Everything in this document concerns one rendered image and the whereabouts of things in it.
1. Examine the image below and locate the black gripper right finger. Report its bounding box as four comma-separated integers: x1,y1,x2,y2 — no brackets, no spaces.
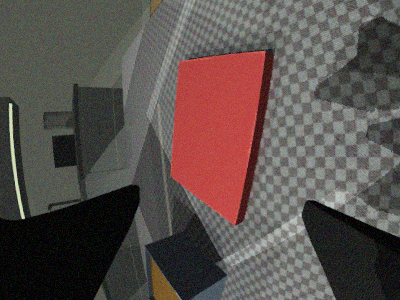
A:
301,199,400,300

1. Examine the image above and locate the red lid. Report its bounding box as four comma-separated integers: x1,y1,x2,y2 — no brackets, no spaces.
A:
171,50,273,226

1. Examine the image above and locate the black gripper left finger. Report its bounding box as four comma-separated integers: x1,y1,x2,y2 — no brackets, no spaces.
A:
0,185,140,300

